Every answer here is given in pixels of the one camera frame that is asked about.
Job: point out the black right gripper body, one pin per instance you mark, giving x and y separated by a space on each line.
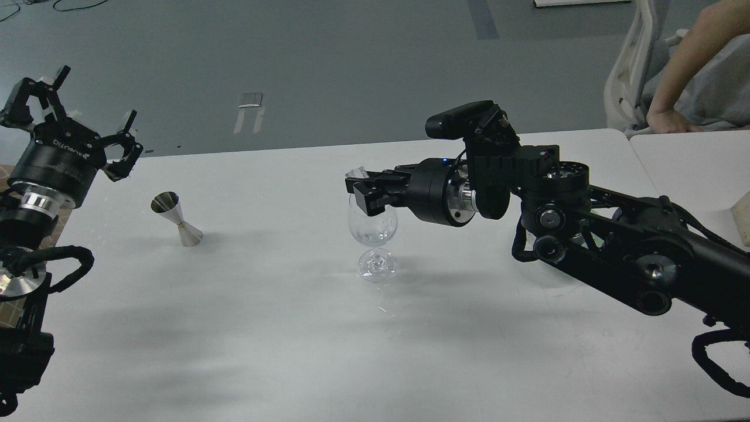
438 192

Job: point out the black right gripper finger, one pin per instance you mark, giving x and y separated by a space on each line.
374 201
396 179

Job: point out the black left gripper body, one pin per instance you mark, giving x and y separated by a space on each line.
55 162

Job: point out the clear ice cube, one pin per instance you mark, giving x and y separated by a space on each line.
357 173

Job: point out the steel double jigger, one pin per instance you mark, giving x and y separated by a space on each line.
167 205

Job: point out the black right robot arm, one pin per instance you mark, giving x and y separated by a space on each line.
643 252

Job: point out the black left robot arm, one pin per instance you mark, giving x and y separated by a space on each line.
31 273

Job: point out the clear wine glass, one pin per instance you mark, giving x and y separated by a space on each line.
377 264

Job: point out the person right hand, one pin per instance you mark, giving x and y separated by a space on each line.
670 121

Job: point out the white office chair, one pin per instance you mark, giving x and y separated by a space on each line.
644 53

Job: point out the person in white shirt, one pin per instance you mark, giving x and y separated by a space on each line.
706 78

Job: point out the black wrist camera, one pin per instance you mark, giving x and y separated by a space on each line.
464 120

